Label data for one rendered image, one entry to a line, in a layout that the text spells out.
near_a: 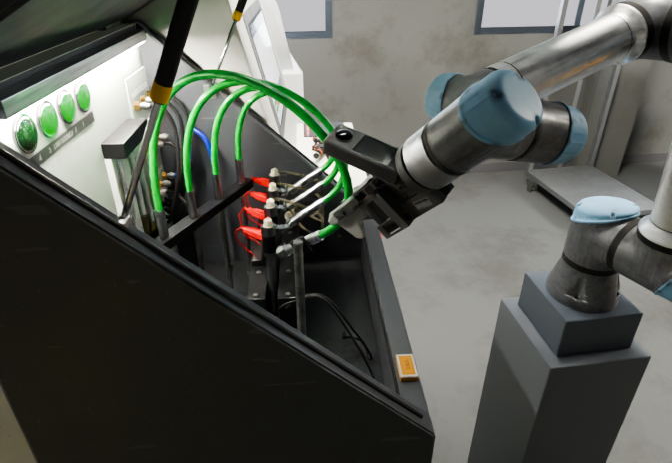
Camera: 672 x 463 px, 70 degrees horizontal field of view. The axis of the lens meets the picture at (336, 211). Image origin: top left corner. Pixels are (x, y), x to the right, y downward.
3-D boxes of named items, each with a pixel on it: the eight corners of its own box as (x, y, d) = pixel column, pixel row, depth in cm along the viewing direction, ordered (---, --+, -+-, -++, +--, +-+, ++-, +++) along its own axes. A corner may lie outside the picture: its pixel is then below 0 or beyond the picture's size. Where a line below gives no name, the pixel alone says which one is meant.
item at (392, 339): (421, 476, 83) (429, 413, 75) (395, 477, 82) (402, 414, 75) (374, 267, 137) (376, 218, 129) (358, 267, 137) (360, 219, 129)
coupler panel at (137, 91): (167, 215, 110) (141, 79, 95) (152, 216, 110) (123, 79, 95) (180, 191, 121) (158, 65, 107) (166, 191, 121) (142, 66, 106)
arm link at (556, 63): (646, -29, 82) (414, 67, 68) (716, -27, 73) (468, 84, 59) (636, 39, 88) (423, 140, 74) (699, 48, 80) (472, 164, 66)
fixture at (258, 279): (299, 353, 102) (296, 296, 95) (252, 355, 102) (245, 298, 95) (300, 262, 132) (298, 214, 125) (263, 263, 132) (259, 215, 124)
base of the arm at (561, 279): (591, 269, 117) (602, 234, 112) (633, 309, 104) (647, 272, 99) (533, 274, 115) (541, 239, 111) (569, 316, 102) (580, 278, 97)
